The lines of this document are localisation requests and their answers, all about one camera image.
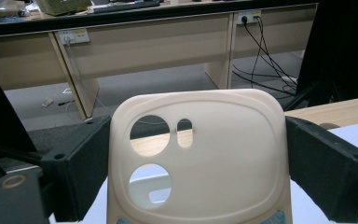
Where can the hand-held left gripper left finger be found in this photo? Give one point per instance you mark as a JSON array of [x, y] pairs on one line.
[[74, 168]]

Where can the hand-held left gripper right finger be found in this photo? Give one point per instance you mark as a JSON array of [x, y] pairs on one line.
[[329, 168]]

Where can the beige painted phone case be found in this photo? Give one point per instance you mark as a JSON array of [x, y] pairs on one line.
[[230, 155]]

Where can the small black floor object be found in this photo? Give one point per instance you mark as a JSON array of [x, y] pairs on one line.
[[65, 102]]

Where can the small white floor object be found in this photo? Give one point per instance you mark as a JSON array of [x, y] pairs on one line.
[[47, 101]]

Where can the black tripod stand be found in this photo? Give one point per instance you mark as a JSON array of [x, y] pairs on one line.
[[304, 95]]

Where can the black curtain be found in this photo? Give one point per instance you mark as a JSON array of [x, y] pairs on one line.
[[341, 46], [0, 118]]

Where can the beige wooden desk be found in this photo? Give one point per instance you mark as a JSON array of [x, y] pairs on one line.
[[152, 46]]

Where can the olive green box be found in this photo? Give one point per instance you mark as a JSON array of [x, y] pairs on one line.
[[62, 6]]

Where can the dark keyboard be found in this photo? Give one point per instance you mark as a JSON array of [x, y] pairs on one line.
[[124, 6]]

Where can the white wall socket panel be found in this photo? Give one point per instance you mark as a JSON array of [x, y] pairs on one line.
[[73, 36], [248, 17]]

